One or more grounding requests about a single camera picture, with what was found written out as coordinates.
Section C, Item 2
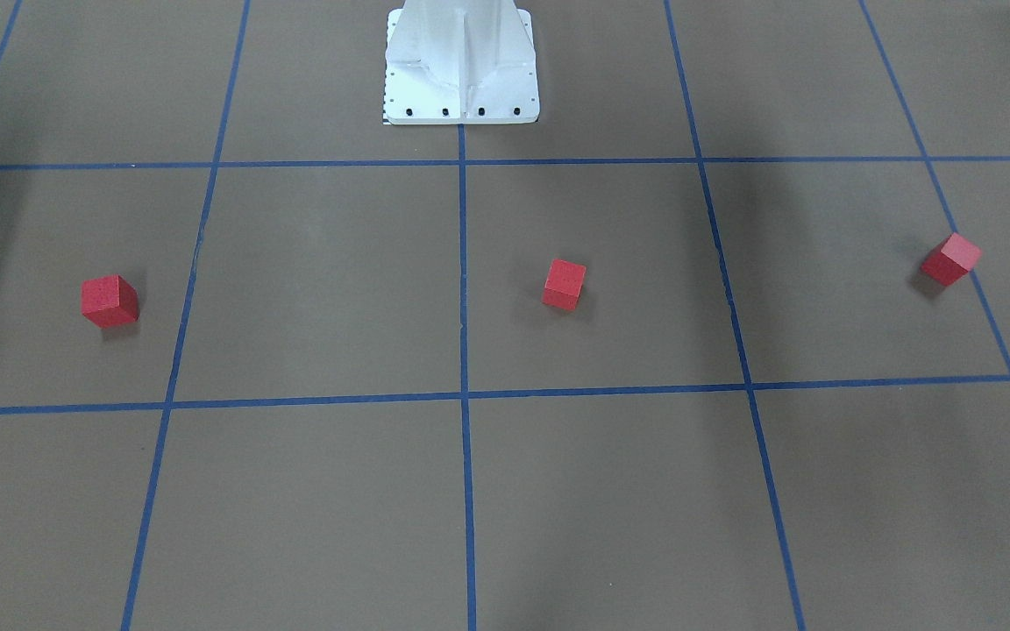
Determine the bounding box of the red block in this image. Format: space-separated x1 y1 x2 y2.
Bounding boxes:
919 232 983 287
542 259 587 312
80 274 139 329

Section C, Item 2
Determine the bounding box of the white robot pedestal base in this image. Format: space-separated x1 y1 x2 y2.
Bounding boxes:
382 1 541 125

